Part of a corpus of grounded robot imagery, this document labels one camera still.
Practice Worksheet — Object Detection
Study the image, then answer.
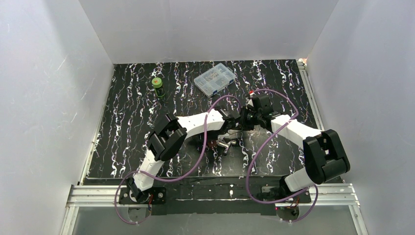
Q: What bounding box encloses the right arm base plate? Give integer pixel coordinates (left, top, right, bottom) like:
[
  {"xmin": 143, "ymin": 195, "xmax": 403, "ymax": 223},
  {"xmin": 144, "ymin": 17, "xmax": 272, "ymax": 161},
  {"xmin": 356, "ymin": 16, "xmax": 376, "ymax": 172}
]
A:
[{"xmin": 256, "ymin": 186, "xmax": 312, "ymax": 222}]

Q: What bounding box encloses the chrome metal faucet fitting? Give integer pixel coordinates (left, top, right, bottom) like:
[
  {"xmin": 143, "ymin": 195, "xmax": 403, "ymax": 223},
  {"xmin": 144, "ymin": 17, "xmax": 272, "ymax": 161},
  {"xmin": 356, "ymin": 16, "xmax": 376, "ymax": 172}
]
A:
[{"xmin": 217, "ymin": 140, "xmax": 237, "ymax": 156}]

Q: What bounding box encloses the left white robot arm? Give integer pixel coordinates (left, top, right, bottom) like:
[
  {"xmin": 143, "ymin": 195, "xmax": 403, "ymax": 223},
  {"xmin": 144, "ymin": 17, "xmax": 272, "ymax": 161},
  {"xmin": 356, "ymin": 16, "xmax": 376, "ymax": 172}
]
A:
[{"xmin": 126, "ymin": 107, "xmax": 241, "ymax": 203}]

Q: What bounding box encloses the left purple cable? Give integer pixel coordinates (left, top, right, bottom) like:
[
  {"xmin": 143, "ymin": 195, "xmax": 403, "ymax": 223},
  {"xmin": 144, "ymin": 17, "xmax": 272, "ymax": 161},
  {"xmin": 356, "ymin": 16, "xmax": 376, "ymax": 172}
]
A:
[{"xmin": 114, "ymin": 94, "xmax": 242, "ymax": 226}]

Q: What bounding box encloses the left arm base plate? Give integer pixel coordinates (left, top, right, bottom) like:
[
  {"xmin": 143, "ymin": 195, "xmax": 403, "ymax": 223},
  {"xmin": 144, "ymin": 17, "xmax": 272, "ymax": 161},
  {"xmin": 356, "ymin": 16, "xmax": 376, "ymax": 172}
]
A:
[{"xmin": 117, "ymin": 187, "xmax": 167, "ymax": 219}]

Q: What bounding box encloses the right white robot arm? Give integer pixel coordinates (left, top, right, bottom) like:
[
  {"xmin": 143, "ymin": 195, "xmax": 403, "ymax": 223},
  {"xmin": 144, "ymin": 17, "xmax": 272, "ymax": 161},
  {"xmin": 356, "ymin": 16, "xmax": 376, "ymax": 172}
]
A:
[{"xmin": 241, "ymin": 94, "xmax": 350, "ymax": 197}]

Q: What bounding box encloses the green capped dark bottle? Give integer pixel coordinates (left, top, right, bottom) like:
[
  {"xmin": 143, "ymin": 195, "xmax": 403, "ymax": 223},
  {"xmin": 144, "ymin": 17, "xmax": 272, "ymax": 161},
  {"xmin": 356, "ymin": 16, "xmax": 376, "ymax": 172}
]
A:
[{"xmin": 151, "ymin": 77, "xmax": 165, "ymax": 97}]

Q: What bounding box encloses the clear plastic compartment box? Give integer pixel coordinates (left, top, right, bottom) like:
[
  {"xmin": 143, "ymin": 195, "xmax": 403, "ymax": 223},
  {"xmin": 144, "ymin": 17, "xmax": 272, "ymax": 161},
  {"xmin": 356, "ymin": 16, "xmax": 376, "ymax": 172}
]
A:
[{"xmin": 194, "ymin": 63, "xmax": 236, "ymax": 97}]

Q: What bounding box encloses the aluminium frame rail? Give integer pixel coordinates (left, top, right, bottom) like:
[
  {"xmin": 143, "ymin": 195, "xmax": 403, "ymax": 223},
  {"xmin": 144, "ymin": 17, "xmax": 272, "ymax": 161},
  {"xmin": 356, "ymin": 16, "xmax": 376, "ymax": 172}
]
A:
[{"xmin": 60, "ymin": 60, "xmax": 369, "ymax": 235}]

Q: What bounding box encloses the red weekly pill organizer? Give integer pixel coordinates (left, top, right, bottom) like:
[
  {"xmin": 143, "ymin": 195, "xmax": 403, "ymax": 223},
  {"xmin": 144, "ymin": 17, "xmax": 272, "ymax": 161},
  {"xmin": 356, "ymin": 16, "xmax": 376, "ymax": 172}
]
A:
[{"xmin": 207, "ymin": 140, "xmax": 217, "ymax": 148}]

